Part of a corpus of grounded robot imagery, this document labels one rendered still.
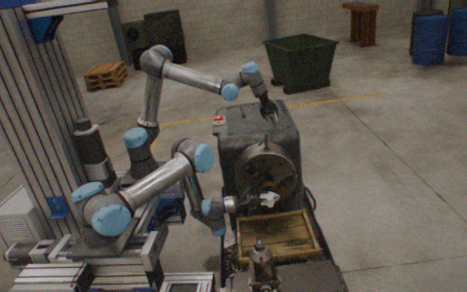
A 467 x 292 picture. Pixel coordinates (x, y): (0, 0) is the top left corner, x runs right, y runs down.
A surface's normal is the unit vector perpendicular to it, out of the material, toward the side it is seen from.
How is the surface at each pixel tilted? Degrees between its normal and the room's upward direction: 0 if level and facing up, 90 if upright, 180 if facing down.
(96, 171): 90
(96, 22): 90
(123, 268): 90
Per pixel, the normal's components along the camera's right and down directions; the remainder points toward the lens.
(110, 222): 0.59, 0.29
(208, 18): 0.04, 0.44
